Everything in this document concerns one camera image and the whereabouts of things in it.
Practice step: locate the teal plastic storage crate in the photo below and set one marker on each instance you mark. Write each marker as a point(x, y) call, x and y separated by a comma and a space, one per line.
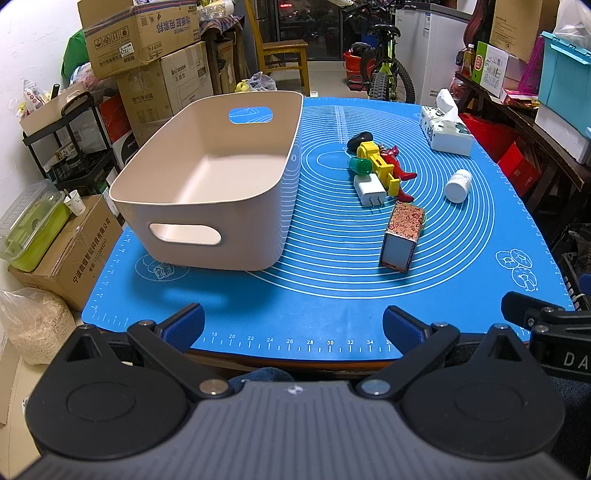
point(565, 81)

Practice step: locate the blue silicone baking mat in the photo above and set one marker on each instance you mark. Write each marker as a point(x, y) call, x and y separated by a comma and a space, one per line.
point(325, 298)

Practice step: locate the wooden chair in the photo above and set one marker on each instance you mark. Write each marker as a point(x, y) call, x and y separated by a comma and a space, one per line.
point(266, 50)

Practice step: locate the floor cardboard box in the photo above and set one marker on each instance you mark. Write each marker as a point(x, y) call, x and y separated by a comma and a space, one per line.
point(71, 266)

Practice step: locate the white pill bottle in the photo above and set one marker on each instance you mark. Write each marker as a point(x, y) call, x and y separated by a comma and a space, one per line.
point(458, 186)

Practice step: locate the bag of grain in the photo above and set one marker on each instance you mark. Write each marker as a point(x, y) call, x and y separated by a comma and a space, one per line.
point(37, 323)

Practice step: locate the yellow detergent jug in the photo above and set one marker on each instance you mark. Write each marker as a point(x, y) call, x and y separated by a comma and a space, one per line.
point(242, 86)

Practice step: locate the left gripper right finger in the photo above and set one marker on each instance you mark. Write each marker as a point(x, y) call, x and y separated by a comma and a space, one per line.
point(424, 348)

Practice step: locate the large stacked cardboard box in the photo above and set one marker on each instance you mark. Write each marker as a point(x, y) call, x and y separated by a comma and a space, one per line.
point(154, 93)

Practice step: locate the red Ultraman figure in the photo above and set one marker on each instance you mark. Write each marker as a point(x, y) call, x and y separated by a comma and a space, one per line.
point(390, 155)

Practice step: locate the white power adapter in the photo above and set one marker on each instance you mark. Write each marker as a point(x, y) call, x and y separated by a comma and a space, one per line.
point(369, 189)

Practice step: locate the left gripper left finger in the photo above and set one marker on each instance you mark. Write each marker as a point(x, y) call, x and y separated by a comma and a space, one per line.
point(163, 347)

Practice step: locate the white paper cup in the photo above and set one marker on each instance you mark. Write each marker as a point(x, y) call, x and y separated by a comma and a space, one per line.
point(74, 202)

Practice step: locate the black metal shelf rack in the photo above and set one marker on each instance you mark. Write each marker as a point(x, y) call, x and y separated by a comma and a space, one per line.
point(69, 143)

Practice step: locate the white tissue box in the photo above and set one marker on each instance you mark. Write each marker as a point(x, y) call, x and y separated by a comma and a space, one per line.
point(444, 129)

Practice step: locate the white chest freezer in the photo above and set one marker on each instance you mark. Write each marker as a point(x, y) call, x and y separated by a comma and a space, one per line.
point(431, 38)

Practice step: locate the top cardboard box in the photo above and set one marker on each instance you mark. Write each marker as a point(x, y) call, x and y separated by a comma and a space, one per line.
point(123, 35)

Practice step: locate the black oval earbud case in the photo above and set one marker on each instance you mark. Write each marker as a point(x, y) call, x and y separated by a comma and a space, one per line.
point(355, 142)

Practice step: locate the green lidded plastic container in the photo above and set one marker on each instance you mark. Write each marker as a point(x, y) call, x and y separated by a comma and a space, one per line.
point(31, 224)

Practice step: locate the red floral patterned box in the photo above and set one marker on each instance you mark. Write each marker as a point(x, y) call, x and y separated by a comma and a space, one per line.
point(401, 236)

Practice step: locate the red bucket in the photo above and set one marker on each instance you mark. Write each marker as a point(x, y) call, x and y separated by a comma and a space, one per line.
point(352, 64)

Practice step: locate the green white product box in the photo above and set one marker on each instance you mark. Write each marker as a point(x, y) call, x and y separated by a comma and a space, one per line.
point(490, 67)

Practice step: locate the beige plastic storage bin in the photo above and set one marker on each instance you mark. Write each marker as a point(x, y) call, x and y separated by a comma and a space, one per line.
point(215, 186)

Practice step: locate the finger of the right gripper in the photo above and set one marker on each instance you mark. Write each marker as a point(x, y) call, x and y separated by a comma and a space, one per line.
point(527, 312)

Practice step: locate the yellow plastic toy tool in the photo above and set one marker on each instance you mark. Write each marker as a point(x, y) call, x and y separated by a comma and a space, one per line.
point(384, 170)

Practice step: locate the dark wooden side table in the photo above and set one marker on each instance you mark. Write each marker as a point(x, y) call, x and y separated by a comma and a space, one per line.
point(571, 179)

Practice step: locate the green black bicycle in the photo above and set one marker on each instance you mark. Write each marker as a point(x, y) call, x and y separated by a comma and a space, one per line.
point(382, 73)

